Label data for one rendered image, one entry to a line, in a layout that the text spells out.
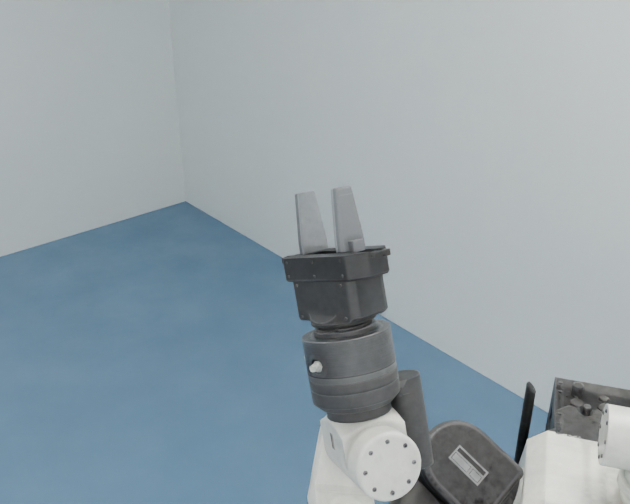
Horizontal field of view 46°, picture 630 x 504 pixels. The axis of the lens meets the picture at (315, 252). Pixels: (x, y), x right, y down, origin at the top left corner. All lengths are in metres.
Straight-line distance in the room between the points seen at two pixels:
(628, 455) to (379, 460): 0.28
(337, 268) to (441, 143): 2.34
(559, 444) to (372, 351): 0.36
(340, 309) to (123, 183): 3.94
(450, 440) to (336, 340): 0.27
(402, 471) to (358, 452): 0.05
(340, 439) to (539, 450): 0.33
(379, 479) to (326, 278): 0.19
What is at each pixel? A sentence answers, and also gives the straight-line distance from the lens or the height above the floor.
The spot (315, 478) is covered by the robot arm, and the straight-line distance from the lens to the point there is 0.80.
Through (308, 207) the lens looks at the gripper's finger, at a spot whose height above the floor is 1.61.
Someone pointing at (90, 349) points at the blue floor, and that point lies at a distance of 3.48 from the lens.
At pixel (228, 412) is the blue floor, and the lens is 3.01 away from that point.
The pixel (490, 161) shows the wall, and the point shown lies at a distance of 2.86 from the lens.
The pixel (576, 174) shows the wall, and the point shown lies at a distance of 2.66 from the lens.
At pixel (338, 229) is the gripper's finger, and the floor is 1.62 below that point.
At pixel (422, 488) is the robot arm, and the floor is 1.27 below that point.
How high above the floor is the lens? 1.91
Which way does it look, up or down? 28 degrees down
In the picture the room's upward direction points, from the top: straight up
